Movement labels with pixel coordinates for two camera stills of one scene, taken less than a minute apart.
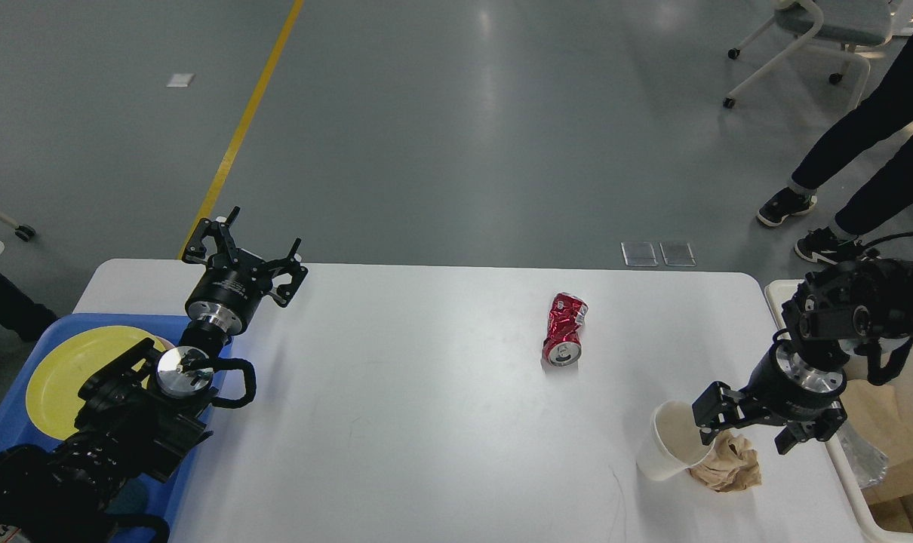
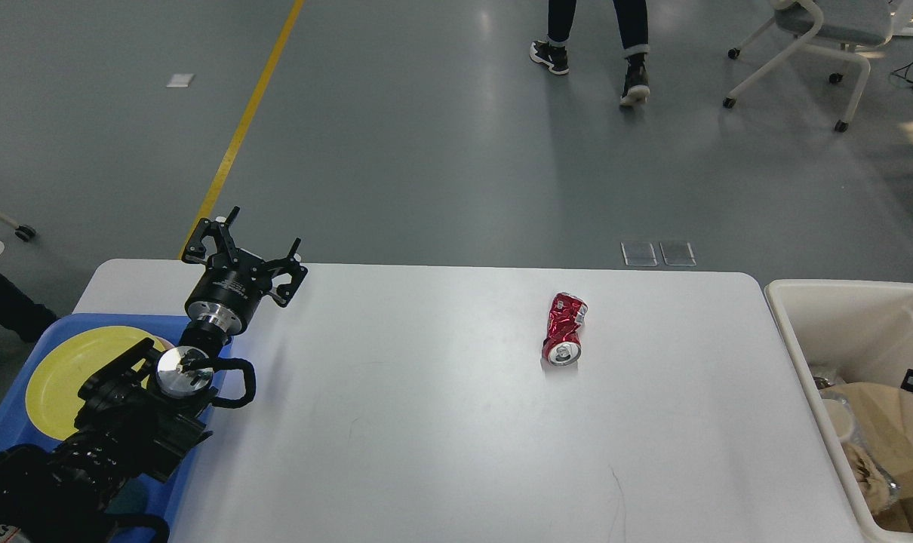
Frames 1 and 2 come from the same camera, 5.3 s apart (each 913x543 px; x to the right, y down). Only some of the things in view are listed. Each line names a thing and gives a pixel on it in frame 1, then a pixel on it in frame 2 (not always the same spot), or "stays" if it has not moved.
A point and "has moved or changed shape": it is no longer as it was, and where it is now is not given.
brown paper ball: [733, 465] -> [873, 484]
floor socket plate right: [677, 254] stays
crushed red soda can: [562, 344] stays
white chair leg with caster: [26, 232] stays
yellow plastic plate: [53, 399] stays
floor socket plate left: [638, 254] stays
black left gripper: [232, 287] stays
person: [912, 90] -> [633, 20]
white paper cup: [676, 443] has moved or changed shape
